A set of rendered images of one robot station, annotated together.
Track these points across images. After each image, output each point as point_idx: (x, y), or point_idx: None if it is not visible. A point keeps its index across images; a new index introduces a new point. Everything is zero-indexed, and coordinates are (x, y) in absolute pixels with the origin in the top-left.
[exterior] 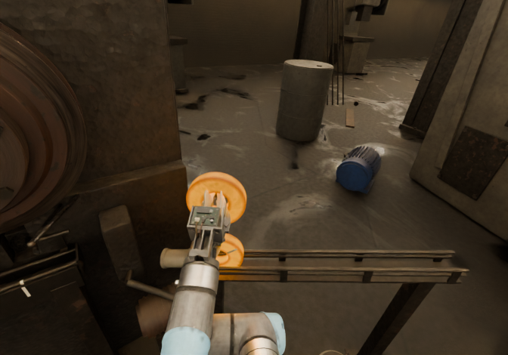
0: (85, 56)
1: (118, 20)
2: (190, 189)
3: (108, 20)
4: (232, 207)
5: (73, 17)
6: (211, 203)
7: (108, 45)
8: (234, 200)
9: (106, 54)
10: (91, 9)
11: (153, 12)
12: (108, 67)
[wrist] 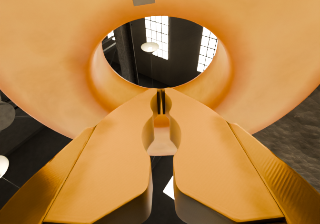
0: (318, 141)
1: (263, 141)
2: (260, 129)
3: (272, 145)
4: (62, 76)
5: (301, 159)
6: (177, 149)
7: (286, 135)
8: (69, 108)
9: (295, 132)
10: (281, 155)
11: None
12: (303, 124)
